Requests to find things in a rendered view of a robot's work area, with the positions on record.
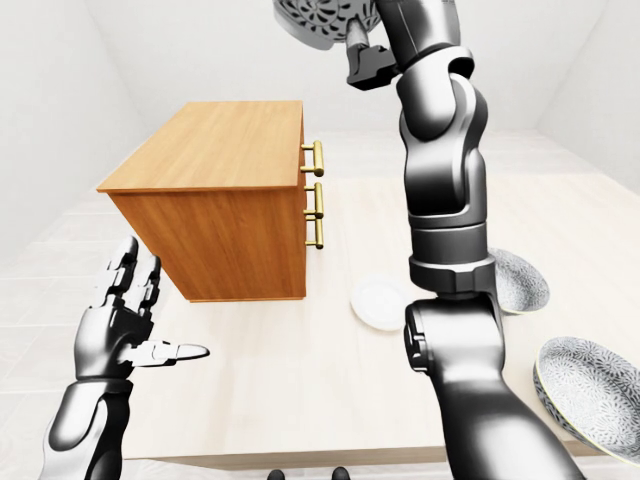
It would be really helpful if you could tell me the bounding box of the wooden cabinet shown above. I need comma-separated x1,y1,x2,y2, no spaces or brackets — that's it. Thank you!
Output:
96,100,308,303

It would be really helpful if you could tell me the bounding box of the black white patterned bowl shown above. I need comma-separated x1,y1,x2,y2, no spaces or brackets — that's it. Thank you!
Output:
532,336,640,468
487,247,552,317
272,0,382,52

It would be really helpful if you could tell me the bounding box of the brass drawer handle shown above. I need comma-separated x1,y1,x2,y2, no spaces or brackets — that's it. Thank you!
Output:
304,218,325,251
302,182,325,220
300,140,325,179

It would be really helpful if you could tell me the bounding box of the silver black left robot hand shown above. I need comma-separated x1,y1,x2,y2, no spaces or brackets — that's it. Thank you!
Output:
73,235,211,384

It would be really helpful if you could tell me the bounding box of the white plate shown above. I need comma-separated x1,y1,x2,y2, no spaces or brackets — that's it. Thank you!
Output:
349,274,410,333

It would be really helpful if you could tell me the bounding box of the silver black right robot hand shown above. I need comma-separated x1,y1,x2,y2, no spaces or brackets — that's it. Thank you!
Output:
344,0,462,92

